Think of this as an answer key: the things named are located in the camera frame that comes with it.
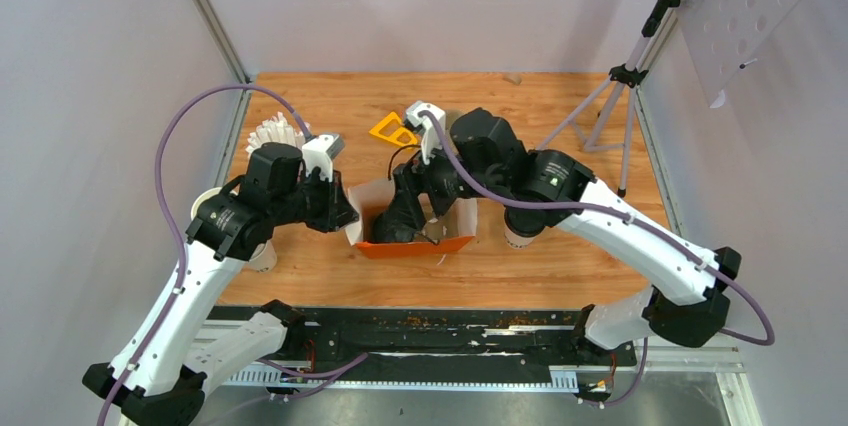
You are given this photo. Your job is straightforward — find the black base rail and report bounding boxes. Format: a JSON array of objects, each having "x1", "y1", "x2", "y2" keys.
[{"x1": 263, "y1": 308, "x2": 641, "y2": 387}]

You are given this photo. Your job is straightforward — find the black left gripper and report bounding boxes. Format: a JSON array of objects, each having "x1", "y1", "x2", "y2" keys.
[{"x1": 272, "y1": 167, "x2": 362, "y2": 233}]

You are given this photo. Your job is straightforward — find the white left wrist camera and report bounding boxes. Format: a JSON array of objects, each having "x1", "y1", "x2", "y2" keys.
[{"x1": 301, "y1": 133, "x2": 345, "y2": 181}]

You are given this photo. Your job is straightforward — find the yellow plastic triangle piece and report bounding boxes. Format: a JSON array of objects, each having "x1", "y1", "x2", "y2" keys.
[{"x1": 368, "y1": 111, "x2": 419, "y2": 147}]

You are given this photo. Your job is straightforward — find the orange and white paper bag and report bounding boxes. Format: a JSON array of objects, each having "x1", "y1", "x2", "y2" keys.
[{"x1": 345, "y1": 146, "x2": 478, "y2": 260}]

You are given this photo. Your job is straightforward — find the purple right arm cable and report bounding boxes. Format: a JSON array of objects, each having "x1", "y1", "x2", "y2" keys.
[{"x1": 420, "y1": 108, "x2": 776, "y2": 347}]

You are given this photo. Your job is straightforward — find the stack of white paper cups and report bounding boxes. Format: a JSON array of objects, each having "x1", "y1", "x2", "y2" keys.
[{"x1": 190, "y1": 187, "x2": 277, "y2": 273}]

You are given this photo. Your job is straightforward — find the single cardboard cup carrier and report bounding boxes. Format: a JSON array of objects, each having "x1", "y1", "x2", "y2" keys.
[{"x1": 419, "y1": 216, "x2": 450, "y2": 245}]

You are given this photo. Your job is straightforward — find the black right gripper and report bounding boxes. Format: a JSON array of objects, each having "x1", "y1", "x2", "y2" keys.
[{"x1": 384, "y1": 131, "x2": 504, "y2": 229}]

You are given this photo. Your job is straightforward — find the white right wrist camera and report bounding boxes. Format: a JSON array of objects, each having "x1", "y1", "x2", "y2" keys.
[{"x1": 403, "y1": 100, "x2": 447, "y2": 165}]

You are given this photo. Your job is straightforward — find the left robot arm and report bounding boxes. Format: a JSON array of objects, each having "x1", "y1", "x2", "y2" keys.
[{"x1": 83, "y1": 134, "x2": 358, "y2": 425}]

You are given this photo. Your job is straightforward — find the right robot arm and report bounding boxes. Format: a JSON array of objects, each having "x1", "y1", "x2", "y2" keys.
[{"x1": 371, "y1": 102, "x2": 741, "y2": 364}]

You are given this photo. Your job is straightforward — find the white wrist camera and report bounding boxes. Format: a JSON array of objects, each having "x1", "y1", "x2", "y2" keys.
[
  {"x1": 403, "y1": 100, "x2": 447, "y2": 165},
  {"x1": 301, "y1": 133, "x2": 345, "y2": 181}
]

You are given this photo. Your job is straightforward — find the pink cup of straws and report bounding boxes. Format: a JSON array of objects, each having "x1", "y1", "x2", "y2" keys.
[{"x1": 245, "y1": 112, "x2": 306, "y2": 156}]

